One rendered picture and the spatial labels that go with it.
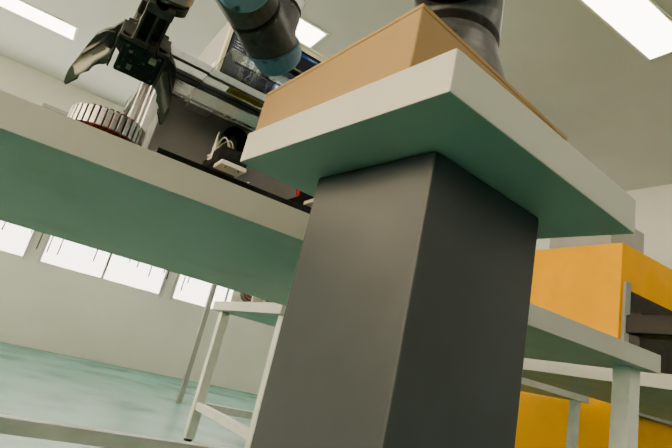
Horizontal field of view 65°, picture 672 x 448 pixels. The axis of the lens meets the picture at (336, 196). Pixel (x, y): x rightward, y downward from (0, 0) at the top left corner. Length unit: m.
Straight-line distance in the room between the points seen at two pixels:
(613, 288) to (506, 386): 4.03
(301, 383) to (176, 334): 7.24
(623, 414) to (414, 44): 1.34
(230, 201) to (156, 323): 6.85
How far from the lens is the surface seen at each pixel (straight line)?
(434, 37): 0.53
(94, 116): 0.84
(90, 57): 0.88
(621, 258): 4.60
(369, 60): 0.54
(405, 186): 0.50
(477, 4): 0.69
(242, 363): 8.12
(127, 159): 0.83
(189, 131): 1.42
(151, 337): 7.68
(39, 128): 0.82
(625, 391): 1.68
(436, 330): 0.47
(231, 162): 1.21
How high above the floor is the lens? 0.50
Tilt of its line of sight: 19 degrees up
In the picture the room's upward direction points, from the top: 14 degrees clockwise
